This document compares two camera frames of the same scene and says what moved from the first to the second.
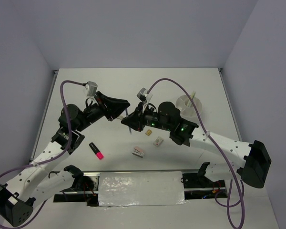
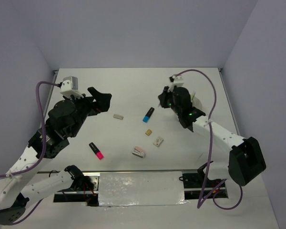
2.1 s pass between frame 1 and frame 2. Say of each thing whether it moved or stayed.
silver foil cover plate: stayed
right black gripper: moved
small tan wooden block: stayed
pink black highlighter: stayed
